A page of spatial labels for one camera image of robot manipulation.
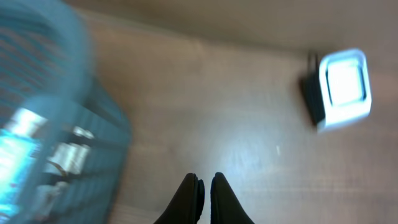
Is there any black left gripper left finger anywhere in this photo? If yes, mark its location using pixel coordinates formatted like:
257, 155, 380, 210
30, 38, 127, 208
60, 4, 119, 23
154, 173, 205, 224

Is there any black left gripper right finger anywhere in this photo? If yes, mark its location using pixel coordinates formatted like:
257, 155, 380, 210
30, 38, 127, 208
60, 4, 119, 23
210, 172, 254, 224

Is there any teal snack packet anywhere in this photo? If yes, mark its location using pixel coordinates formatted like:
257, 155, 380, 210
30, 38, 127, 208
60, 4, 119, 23
1, 108, 47, 222

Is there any white black barcode scanner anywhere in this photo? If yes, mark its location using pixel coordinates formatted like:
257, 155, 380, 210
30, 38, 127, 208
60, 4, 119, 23
300, 49, 372, 133

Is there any brown white snack packet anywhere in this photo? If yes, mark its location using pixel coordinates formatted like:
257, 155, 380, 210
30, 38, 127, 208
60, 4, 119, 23
33, 141, 91, 219

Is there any grey plastic mesh basket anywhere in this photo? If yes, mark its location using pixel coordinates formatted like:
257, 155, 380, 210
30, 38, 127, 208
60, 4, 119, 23
1, 0, 131, 223

